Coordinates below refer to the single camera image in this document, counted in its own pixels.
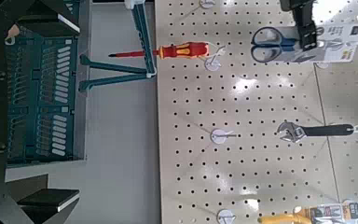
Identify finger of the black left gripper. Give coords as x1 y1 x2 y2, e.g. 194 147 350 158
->
279 0 319 52

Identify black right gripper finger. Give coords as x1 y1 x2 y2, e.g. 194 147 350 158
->
0 174 82 224
0 0 82 39

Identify blue scissors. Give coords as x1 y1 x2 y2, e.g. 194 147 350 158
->
250 22 358 64

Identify teal plastic crate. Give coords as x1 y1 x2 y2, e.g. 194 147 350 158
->
4 0 89 170

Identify grey shelf back panel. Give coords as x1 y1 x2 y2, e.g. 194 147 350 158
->
83 0 162 224

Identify cream perforated pegboard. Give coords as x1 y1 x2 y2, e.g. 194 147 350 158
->
154 0 358 224

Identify red yellow screwdriver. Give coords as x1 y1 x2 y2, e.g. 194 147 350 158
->
107 41 211 61

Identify yellow pliers on package card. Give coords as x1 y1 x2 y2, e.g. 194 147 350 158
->
257 201 358 224

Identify black handled adjustable wrench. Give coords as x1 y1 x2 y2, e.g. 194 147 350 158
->
276 120 355 144

